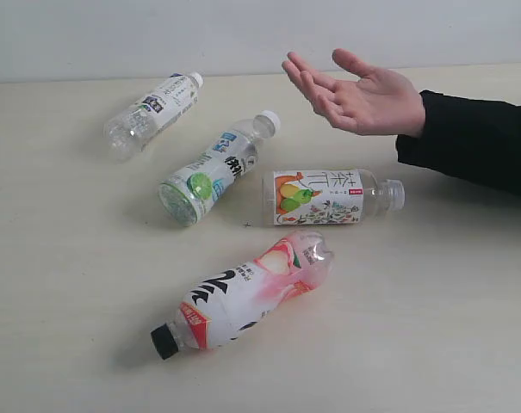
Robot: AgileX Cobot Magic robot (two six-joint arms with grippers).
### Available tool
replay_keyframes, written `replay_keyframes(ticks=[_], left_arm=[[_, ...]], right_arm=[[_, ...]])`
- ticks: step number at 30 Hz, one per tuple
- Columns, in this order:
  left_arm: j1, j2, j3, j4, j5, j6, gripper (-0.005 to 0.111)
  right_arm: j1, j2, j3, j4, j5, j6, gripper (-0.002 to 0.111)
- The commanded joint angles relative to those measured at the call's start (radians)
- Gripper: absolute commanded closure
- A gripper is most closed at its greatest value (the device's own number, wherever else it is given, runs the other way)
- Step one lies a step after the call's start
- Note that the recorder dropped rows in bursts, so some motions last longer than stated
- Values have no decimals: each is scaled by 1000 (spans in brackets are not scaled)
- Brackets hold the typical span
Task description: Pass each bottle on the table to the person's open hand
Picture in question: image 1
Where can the person's open bare hand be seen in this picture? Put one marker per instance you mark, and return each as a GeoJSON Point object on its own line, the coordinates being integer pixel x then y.
{"type": "Point", "coordinates": [379, 102]}

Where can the tea bottle fruit label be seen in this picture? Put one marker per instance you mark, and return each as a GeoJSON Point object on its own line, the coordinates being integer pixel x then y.
{"type": "Point", "coordinates": [328, 197]}

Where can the lime label drink bottle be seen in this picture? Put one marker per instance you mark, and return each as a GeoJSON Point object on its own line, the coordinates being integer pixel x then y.
{"type": "Point", "coordinates": [189, 193]}

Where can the clear bottle white-blue label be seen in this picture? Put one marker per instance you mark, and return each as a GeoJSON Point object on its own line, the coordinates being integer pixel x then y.
{"type": "Point", "coordinates": [131, 130]}

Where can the pink peach soda bottle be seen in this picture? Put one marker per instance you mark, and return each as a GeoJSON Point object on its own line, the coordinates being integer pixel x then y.
{"type": "Point", "coordinates": [221, 308]}

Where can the black-sleeved forearm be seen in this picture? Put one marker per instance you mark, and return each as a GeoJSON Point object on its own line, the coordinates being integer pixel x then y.
{"type": "Point", "coordinates": [474, 140]}

